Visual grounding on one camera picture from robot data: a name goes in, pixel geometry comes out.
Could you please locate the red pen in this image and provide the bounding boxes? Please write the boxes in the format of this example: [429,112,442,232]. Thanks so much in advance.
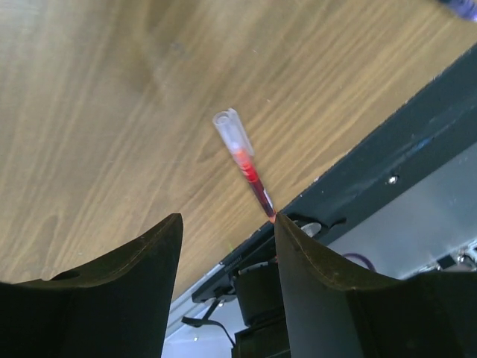
[212,108,277,223]

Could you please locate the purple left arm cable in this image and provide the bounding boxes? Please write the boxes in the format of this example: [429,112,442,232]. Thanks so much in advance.
[342,253,376,270]

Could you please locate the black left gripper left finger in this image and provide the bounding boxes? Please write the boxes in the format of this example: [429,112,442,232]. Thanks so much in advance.
[1,213,183,357]

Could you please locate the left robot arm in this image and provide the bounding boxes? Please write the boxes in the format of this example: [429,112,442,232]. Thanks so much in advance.
[1,214,476,357]

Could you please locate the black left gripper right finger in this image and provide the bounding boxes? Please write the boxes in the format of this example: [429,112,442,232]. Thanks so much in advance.
[274,214,476,357]

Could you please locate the dark purple pen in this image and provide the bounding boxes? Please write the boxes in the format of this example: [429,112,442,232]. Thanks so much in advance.
[440,0,477,22]

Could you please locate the black mounting base bar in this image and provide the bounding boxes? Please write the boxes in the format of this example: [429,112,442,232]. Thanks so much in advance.
[192,44,477,304]

